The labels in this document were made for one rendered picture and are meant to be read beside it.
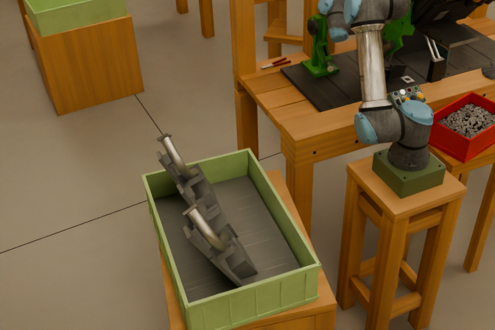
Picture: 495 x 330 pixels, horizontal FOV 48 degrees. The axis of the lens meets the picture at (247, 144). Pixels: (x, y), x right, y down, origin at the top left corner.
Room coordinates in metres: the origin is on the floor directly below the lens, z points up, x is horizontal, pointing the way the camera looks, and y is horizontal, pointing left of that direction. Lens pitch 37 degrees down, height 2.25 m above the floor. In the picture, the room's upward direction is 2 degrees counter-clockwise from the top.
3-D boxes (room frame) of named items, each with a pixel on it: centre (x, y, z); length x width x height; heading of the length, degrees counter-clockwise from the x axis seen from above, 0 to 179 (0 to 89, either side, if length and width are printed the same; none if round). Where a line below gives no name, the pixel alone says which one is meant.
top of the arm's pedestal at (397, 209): (1.62, -0.59, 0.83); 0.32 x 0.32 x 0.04; 22
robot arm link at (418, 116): (1.61, -0.59, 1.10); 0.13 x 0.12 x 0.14; 97
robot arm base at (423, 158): (1.61, -0.59, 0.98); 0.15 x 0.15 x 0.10
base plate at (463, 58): (2.39, -0.76, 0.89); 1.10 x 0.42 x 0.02; 111
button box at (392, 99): (2.05, -0.69, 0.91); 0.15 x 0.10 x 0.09; 111
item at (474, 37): (2.33, -0.87, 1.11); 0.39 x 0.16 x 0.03; 21
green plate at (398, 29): (2.31, -0.72, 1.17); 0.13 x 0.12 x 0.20; 111
